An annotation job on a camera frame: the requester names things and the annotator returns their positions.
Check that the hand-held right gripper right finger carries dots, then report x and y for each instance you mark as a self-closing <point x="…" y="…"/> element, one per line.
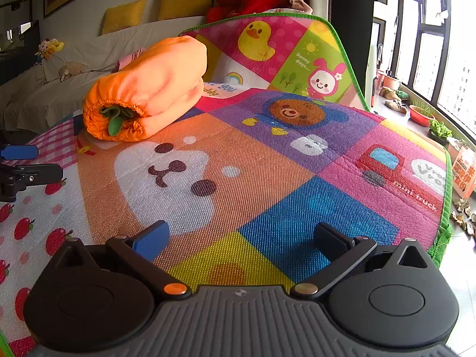
<point x="332" y="243"/>

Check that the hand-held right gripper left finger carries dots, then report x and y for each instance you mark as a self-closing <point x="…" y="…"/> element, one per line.
<point x="152" y="240"/>

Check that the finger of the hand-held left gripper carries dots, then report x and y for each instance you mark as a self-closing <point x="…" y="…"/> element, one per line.
<point x="18" y="152"/>
<point x="37" y="174"/>

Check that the orange pumpkin costume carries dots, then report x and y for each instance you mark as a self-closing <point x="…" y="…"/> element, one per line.
<point x="148" y="89"/>

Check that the colourful cartoon play mat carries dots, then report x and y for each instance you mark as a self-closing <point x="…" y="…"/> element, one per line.
<point x="260" y="178"/>

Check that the beige plush toy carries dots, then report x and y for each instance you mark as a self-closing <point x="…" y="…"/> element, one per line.
<point x="71" y="70"/>

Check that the yellow plush toy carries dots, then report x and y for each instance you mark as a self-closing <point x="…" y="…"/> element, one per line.
<point x="48" y="50"/>

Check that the black television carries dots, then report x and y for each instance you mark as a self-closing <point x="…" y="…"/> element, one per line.
<point x="18" y="41"/>

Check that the grey covered sofa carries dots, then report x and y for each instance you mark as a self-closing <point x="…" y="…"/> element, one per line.
<point x="93" y="52"/>

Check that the dried orange peels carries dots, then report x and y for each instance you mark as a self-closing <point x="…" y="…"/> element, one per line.
<point x="463" y="215"/>

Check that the pink garment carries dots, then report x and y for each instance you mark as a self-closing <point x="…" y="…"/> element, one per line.
<point x="130" y="59"/>

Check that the orange paper bag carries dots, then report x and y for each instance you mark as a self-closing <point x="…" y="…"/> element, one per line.
<point x="464" y="169"/>

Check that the green leafy plant tray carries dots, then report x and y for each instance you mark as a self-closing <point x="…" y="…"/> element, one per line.
<point x="440" y="131"/>

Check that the pair of beige shoes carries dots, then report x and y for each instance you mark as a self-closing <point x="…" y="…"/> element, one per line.
<point x="394" y="100"/>

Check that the red basin with grass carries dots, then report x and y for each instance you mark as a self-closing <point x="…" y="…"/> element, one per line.
<point x="422" y="115"/>

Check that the pink flower pot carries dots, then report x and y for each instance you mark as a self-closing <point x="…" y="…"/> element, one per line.
<point x="391" y="81"/>

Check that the yellow cushion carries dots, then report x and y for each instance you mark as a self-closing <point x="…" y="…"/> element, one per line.
<point x="187" y="2"/>
<point x="124" y="15"/>

